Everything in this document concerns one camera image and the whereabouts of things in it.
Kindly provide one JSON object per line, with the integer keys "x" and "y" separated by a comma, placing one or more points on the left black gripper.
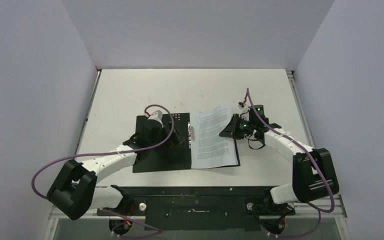
{"x": 176, "y": 139}

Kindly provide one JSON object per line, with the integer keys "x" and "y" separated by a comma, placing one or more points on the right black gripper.
{"x": 237, "y": 125}

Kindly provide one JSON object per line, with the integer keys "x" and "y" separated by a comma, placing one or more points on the cream and black file folder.
{"x": 174, "y": 154}

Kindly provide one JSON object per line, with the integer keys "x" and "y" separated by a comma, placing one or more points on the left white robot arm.
{"x": 75, "y": 190}

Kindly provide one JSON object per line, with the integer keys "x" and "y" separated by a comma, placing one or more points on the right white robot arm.
{"x": 313, "y": 172}

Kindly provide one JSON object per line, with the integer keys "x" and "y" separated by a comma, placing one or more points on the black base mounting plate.
{"x": 201, "y": 208}

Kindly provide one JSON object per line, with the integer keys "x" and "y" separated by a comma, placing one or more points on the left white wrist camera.
{"x": 156, "y": 116}

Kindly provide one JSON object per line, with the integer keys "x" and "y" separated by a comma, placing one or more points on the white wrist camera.
{"x": 243, "y": 106}
{"x": 156, "y": 116}

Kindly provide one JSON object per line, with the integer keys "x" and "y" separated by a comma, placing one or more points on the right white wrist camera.
{"x": 243, "y": 106}

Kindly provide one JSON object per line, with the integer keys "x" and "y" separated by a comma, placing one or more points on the aluminium frame rail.
{"x": 328, "y": 206}

